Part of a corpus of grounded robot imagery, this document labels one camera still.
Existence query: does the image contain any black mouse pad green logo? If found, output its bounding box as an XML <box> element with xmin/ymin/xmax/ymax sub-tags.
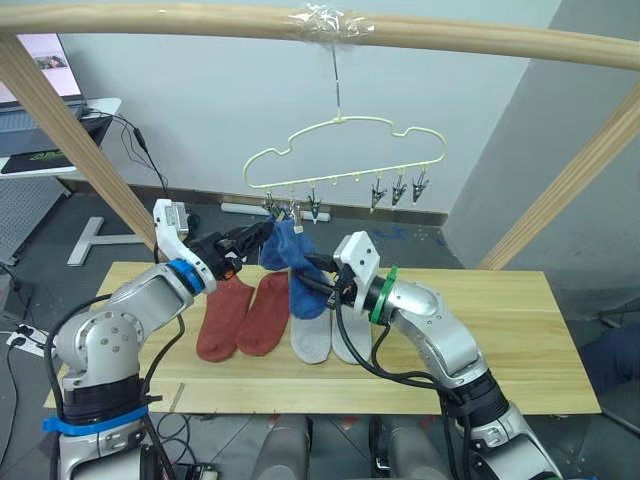
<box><xmin>0</xmin><ymin>146</ymin><xmax>77</xmax><ymax>176</ymax></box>

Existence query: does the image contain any wooden frame crossbar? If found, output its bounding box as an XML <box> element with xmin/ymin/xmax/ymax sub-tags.
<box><xmin>0</xmin><ymin>0</ymin><xmax>640</xmax><ymax>72</ymax></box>

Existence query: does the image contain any light grey sock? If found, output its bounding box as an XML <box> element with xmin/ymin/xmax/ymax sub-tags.
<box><xmin>290</xmin><ymin>308</ymin><xmax>334</xmax><ymax>366</ymax></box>
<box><xmin>329</xmin><ymin>298</ymin><xmax>373</xmax><ymax>366</ymax></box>

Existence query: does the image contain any metal hanger hook rod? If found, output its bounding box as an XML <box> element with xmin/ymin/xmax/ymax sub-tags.
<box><xmin>329</xmin><ymin>43</ymin><xmax>347</xmax><ymax>121</ymax></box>

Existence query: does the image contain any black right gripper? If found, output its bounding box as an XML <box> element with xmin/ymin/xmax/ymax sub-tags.
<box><xmin>294</xmin><ymin>253</ymin><xmax>359</xmax><ymax>308</ymax></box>

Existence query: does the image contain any grey laptop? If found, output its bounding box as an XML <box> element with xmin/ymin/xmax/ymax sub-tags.
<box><xmin>0</xmin><ymin>31</ymin><xmax>115</xmax><ymax>157</ymax></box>

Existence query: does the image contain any clear tape wad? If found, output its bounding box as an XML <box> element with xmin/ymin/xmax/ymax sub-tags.
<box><xmin>286</xmin><ymin>1</ymin><xmax>377</xmax><ymax>50</ymax></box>

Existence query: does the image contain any black laptop cable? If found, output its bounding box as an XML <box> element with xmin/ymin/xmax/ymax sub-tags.
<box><xmin>81</xmin><ymin>106</ymin><xmax>172</xmax><ymax>202</ymax></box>

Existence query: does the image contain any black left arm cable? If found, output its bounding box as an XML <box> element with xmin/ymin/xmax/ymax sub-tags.
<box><xmin>43</xmin><ymin>293</ymin><xmax>187</xmax><ymax>421</ymax></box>

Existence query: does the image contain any grey rounded robot leg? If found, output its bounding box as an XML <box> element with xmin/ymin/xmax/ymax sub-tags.
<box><xmin>368</xmin><ymin>414</ymin><xmax>452</xmax><ymax>480</ymax></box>
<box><xmin>251</xmin><ymin>414</ymin><xmax>315</xmax><ymax>480</ymax></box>

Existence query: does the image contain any white desk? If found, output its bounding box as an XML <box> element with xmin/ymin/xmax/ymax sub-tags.
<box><xmin>0</xmin><ymin>96</ymin><xmax>123</xmax><ymax>180</ymax></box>

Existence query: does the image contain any wooden frame slanted post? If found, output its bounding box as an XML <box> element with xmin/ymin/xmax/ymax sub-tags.
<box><xmin>478</xmin><ymin>81</ymin><xmax>640</xmax><ymax>272</ymax></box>
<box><xmin>0</xmin><ymin>33</ymin><xmax>162</xmax><ymax>252</ymax></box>

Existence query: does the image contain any grey perforated metal panel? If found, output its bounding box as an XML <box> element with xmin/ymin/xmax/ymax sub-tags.
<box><xmin>0</xmin><ymin>176</ymin><xmax>67</xmax><ymax>267</ymax></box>

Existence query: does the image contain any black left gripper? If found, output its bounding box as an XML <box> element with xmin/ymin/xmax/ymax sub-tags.
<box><xmin>187</xmin><ymin>221</ymin><xmax>276</xmax><ymax>282</ymax></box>

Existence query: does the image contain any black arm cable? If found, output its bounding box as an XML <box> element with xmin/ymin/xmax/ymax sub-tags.
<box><xmin>43</xmin><ymin>293</ymin><xmax>187</xmax><ymax>421</ymax></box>
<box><xmin>332</xmin><ymin>292</ymin><xmax>451</xmax><ymax>401</ymax></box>

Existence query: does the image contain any person in dark blue clothes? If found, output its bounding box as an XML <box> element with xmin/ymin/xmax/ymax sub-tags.
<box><xmin>579</xmin><ymin>321</ymin><xmax>640</xmax><ymax>397</ymax></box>

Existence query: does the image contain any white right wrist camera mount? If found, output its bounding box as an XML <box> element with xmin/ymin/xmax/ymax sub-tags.
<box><xmin>331</xmin><ymin>230</ymin><xmax>382</xmax><ymax>315</ymax></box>

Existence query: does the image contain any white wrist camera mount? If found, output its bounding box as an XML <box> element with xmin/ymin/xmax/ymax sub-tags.
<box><xmin>331</xmin><ymin>230</ymin><xmax>382</xmax><ymax>315</ymax></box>
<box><xmin>151</xmin><ymin>198</ymin><xmax>220</xmax><ymax>295</ymax></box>

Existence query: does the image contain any blue fuzzy sock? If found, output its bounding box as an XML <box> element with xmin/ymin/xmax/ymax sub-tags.
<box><xmin>259</xmin><ymin>214</ymin><xmax>296</xmax><ymax>272</ymax></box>
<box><xmin>276</xmin><ymin>219</ymin><xmax>330</xmax><ymax>321</ymax></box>

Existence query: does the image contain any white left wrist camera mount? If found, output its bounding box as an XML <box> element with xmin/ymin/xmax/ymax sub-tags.
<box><xmin>151</xmin><ymin>198</ymin><xmax>220</xmax><ymax>295</ymax></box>

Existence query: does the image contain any pale yellow cloud-shaped clip hanger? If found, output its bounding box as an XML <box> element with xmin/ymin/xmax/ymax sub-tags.
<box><xmin>242</xmin><ymin>115</ymin><xmax>448</xmax><ymax>191</ymax></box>

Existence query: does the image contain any white floor power strip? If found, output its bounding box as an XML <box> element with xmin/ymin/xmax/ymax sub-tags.
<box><xmin>5</xmin><ymin>322</ymin><xmax>54</xmax><ymax>358</ymax></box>

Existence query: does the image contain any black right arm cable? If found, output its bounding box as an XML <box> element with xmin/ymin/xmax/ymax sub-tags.
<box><xmin>332</xmin><ymin>292</ymin><xmax>451</xmax><ymax>401</ymax></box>

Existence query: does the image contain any red sock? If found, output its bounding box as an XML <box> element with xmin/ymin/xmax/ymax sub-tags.
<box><xmin>235</xmin><ymin>271</ymin><xmax>292</xmax><ymax>358</ymax></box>
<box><xmin>195</xmin><ymin>276</ymin><xmax>255</xmax><ymax>363</ymax></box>

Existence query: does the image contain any white T-shaped stand base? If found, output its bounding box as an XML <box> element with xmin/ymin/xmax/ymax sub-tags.
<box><xmin>65</xmin><ymin>215</ymin><xmax>147</xmax><ymax>268</ymax></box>

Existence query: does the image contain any white long power strip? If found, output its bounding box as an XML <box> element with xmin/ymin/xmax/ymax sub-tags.
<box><xmin>220</xmin><ymin>200</ymin><xmax>333</xmax><ymax>224</ymax></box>

